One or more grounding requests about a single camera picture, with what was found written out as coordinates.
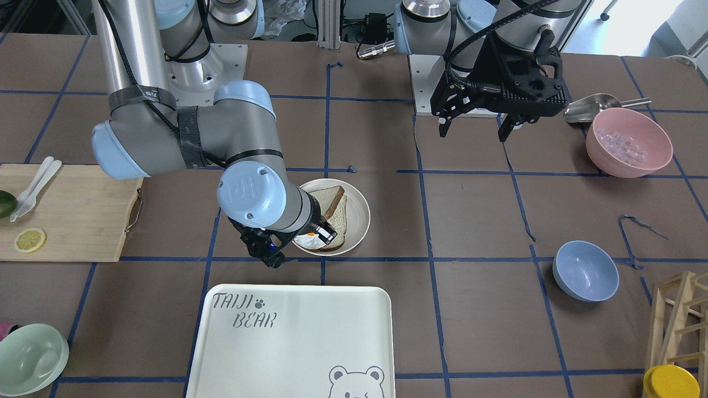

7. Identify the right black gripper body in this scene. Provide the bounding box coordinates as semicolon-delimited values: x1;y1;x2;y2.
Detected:
228;193;323;259

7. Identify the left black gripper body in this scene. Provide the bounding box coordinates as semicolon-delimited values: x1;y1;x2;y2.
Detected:
463;30;568;118

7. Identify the bread slice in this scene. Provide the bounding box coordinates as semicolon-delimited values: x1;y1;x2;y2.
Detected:
315;194;347;252
309;185;346;220

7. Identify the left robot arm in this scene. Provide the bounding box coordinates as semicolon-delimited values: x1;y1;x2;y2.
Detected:
394;1;581;143

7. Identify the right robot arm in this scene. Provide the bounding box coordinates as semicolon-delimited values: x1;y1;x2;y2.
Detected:
91;1;339;269

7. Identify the bread slice on plate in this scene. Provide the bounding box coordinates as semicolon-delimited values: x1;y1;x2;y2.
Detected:
315;194;347;252

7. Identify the cream round plate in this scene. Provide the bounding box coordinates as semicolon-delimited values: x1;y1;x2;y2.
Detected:
293;178;370;256

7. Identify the fried egg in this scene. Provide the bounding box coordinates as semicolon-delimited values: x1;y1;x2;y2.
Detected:
293;233;327;251

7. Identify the metal scoop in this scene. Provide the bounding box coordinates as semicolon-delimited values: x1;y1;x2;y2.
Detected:
564;93;652;124

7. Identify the cream bear serving tray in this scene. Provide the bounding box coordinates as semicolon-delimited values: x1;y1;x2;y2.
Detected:
185;284;396;397

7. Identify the pink bowl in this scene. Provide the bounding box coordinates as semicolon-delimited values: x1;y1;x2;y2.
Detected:
586;108;674;178

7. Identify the blue bowl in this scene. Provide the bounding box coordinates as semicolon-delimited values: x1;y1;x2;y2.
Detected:
552;241;620;302

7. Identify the wooden cutting board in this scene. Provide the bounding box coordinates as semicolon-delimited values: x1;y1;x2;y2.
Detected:
1;165;143;263

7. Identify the lemon slice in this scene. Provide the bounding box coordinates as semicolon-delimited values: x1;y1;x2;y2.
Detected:
14;228;46;254

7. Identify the green bowl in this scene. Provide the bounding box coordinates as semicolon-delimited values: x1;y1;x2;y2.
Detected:
1;323;69;396

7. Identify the green avocado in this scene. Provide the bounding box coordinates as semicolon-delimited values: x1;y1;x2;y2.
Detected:
0;191;18;219

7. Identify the pink cloth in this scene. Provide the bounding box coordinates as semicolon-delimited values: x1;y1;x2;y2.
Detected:
0;322;21;342

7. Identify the wooden rack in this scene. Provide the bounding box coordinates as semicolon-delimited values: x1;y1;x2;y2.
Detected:
645;271;707;397

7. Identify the yellow cup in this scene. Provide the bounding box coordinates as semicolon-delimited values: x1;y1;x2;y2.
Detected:
642;364;700;397

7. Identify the aluminium frame post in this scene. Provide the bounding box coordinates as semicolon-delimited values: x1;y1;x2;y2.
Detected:
316;0;343;50

